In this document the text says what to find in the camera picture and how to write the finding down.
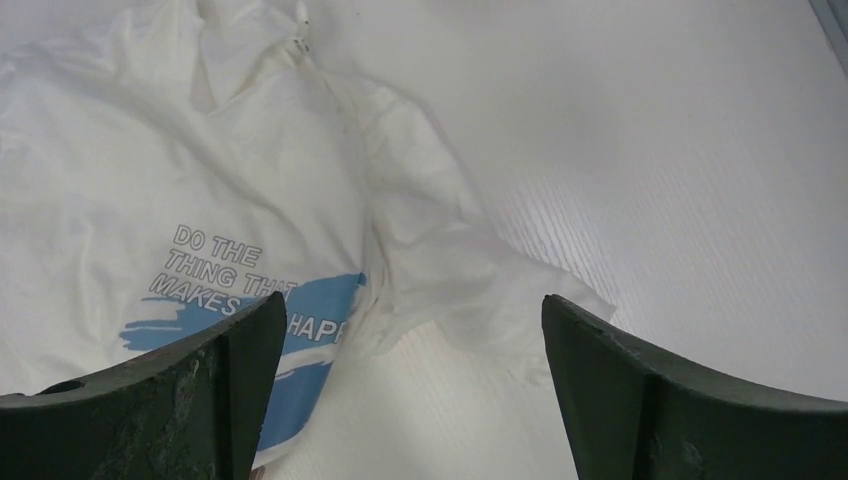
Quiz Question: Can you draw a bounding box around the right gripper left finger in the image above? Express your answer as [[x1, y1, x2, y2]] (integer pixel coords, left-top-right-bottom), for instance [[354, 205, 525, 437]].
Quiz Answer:
[[1, 293, 286, 479]]

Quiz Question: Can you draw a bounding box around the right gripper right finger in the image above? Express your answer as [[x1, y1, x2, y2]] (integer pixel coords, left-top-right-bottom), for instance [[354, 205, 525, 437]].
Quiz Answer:
[[541, 295, 847, 479]]

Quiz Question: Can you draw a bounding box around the white printed t-shirt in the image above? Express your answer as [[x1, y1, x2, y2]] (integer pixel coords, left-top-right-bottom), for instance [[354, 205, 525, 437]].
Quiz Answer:
[[1, 1, 613, 467]]

